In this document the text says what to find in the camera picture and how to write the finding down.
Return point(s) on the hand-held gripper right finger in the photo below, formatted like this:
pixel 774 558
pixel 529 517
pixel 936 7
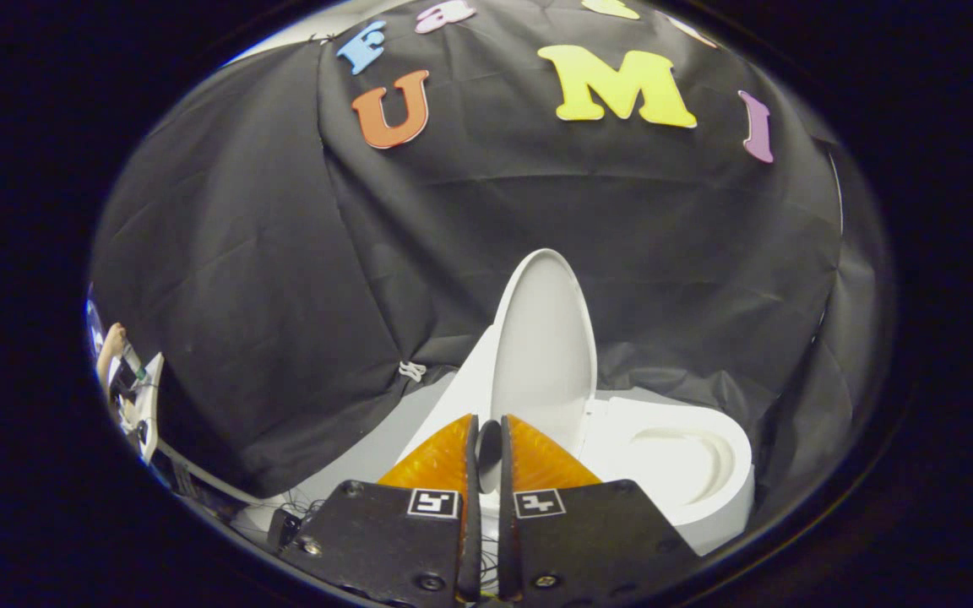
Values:
pixel 588 540

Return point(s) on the white toilet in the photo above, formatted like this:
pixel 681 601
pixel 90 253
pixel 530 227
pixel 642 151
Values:
pixel 613 439

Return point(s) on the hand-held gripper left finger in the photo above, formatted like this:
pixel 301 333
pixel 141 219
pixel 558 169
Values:
pixel 385 540

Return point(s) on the black backdrop cloth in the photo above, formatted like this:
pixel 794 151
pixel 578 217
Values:
pixel 284 253

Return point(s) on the white toilet lid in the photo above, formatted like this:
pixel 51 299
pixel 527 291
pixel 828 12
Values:
pixel 546 355

